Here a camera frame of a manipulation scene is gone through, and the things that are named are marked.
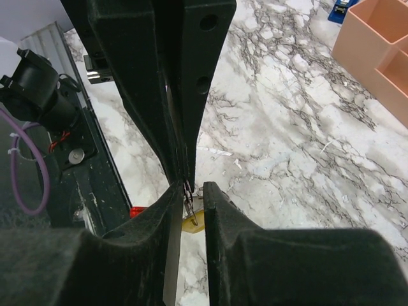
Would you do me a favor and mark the metal key holder red handle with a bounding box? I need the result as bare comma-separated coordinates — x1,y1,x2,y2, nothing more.
129,187,205,224

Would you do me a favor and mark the peach desk organizer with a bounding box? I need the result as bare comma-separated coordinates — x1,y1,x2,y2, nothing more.
331,0,407,125

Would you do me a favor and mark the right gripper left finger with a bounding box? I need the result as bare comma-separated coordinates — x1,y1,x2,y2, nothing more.
1,182,184,305

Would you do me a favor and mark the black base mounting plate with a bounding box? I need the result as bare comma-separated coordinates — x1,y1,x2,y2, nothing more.
40,74,131,237

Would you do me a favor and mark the blue black stapler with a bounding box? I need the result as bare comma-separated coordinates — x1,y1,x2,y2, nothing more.
328,0,360,24

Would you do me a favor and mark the yellow key tag with key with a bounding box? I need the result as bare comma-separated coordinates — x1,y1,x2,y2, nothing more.
182,209,205,234

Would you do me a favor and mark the aluminium frame rail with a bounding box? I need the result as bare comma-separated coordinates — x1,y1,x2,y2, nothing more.
17,22,64,56

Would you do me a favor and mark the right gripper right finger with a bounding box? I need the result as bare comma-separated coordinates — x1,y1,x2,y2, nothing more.
203,182,407,305

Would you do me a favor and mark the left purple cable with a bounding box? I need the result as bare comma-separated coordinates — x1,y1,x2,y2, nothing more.
0,108,51,216

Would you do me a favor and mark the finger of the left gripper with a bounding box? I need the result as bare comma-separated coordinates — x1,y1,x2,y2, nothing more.
152,0,237,192
62,1,182,183

